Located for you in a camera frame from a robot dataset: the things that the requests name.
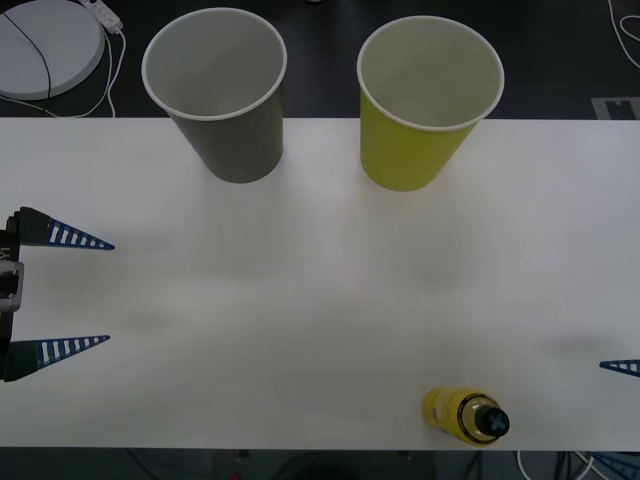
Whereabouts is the yellow-green plastic bin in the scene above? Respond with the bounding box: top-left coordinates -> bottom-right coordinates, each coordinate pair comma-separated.
356,14 -> 506,193

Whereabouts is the white looped cable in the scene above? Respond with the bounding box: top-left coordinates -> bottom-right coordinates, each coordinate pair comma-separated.
607,0 -> 640,71

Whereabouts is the white cable under table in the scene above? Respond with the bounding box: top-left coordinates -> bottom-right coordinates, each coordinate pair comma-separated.
516,449 -> 601,480

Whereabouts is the white power strip cable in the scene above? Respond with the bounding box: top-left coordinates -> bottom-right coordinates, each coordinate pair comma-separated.
0,27 -> 127,119

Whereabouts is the grey plastic bin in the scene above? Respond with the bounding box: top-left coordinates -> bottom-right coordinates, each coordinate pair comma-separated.
141,7 -> 289,185

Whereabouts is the white power strip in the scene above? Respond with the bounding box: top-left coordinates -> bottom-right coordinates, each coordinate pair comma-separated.
82,0 -> 124,31

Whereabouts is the thin black cable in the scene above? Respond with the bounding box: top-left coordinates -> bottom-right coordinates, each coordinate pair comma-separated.
0,12 -> 54,119

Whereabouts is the yellow plastic bottle black cap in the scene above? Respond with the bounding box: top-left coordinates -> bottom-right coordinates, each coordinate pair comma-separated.
422,387 -> 511,448

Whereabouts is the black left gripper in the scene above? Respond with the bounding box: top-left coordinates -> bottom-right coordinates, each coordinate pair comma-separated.
0,206 -> 116,384

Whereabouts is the white round disc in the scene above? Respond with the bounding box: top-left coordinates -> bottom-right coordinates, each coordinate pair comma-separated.
0,8 -> 106,101

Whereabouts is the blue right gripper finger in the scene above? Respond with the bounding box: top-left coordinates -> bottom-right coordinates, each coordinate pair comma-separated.
592,452 -> 640,480
599,358 -> 640,377

